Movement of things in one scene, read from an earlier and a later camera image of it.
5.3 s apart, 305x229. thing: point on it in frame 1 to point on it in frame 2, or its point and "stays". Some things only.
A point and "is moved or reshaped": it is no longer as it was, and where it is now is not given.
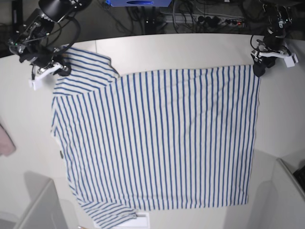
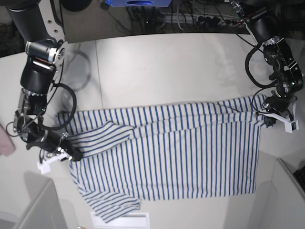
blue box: (138, 3) stays
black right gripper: (269, 44) to (275, 102)
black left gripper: (32, 48) to (36, 137)
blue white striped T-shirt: (150, 141) is moved or reshaped
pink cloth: (7, 146) stays
